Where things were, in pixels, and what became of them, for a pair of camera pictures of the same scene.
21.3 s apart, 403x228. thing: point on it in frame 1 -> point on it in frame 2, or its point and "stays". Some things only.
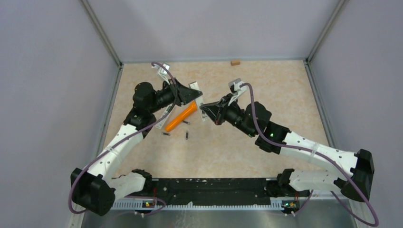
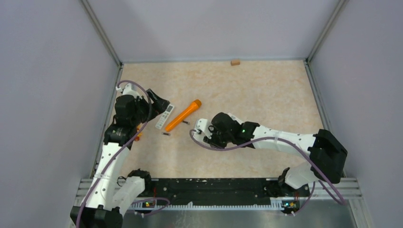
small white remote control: x=159 y=125 stays
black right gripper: x=217 y=111 -> x=212 y=140
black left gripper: x=185 y=94 -> x=158 y=106
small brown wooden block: x=234 y=62 stays
